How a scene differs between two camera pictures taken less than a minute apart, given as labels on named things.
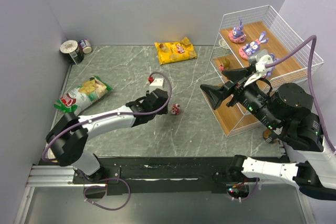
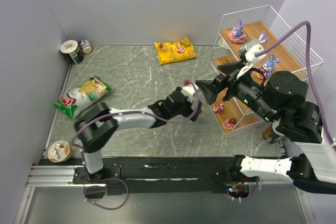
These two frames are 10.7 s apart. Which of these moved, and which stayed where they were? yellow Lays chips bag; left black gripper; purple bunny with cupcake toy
Moved: left black gripper
Stayed: purple bunny with cupcake toy; yellow Lays chips bag
